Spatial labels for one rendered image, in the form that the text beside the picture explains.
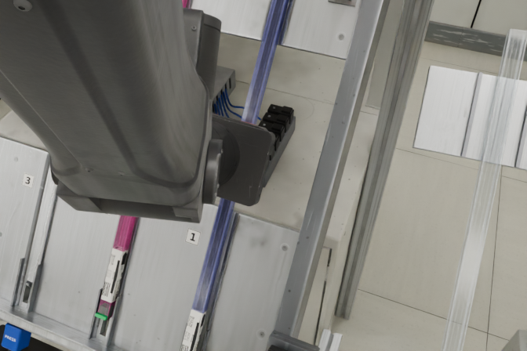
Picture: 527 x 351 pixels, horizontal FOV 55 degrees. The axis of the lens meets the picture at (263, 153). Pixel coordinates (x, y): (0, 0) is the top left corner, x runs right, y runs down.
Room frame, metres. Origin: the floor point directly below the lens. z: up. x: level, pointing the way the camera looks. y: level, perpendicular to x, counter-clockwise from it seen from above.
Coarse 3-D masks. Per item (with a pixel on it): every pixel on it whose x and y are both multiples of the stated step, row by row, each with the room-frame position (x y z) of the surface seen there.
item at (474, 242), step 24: (504, 48) 0.34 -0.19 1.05; (504, 72) 0.32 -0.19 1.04; (504, 96) 0.31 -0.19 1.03; (504, 120) 0.29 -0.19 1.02; (504, 144) 0.28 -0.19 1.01; (480, 168) 0.27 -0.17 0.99; (480, 192) 0.25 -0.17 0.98; (480, 216) 0.24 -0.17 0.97; (480, 240) 0.22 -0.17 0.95; (480, 264) 0.21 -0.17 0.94; (456, 288) 0.20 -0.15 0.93; (456, 312) 0.18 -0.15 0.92; (456, 336) 0.17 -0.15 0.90
